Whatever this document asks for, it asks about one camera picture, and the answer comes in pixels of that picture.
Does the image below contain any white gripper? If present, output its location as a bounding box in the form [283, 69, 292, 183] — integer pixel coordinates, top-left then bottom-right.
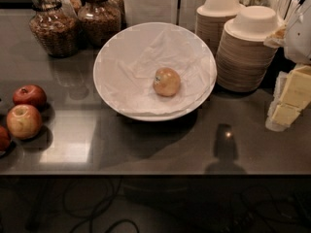
[263, 0, 311, 132]

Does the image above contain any yellow-red apple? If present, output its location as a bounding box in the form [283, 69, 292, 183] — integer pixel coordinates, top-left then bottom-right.
[7, 104, 42, 140]
[153, 67, 181, 97]

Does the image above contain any large white bowl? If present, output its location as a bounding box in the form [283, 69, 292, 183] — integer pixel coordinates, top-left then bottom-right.
[92, 21, 218, 122]

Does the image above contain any dark red apple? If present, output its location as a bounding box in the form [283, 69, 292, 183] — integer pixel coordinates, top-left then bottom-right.
[13, 84, 47, 109]

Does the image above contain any yellow-red apple on table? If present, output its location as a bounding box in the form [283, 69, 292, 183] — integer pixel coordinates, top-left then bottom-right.
[7, 104, 42, 140]

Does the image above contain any red apple at edge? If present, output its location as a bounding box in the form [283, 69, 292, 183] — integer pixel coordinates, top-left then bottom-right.
[0, 125, 11, 151]

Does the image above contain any front stack of paper bowls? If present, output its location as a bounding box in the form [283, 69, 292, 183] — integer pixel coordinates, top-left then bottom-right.
[216, 6, 281, 92]

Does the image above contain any stack of paper bowls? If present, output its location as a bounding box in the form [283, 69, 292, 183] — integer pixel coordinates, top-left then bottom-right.
[194, 0, 243, 54]
[216, 6, 281, 92]

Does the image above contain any rear stack of paper bowls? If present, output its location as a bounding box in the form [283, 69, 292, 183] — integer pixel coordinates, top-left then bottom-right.
[194, 0, 243, 54]

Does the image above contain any white paper liner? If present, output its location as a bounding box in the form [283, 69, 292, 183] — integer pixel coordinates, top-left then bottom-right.
[95, 27, 218, 117]

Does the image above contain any right glass cereal jar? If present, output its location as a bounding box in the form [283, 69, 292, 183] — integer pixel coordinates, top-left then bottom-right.
[78, 0, 121, 48]

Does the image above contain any glass cereal jar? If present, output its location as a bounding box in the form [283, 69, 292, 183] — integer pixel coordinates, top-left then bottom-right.
[29, 0, 79, 57]
[78, 0, 121, 48]

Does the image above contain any left glass cereal jar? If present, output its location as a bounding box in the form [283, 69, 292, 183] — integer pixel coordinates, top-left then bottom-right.
[29, 0, 79, 57]

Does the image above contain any black cable under table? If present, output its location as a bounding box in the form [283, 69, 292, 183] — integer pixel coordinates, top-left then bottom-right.
[61, 177, 141, 233]

